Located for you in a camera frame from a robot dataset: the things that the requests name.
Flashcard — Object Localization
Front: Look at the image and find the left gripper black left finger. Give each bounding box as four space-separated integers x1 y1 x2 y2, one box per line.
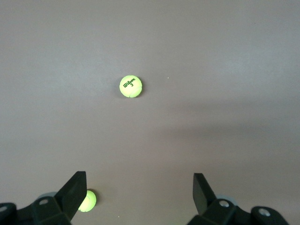
30 171 88 225

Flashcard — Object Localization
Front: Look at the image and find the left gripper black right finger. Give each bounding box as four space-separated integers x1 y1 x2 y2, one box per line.
187 172 256 225

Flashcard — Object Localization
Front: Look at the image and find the yellow Wilson 3 tennis ball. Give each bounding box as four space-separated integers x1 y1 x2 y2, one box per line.
119 75 143 98

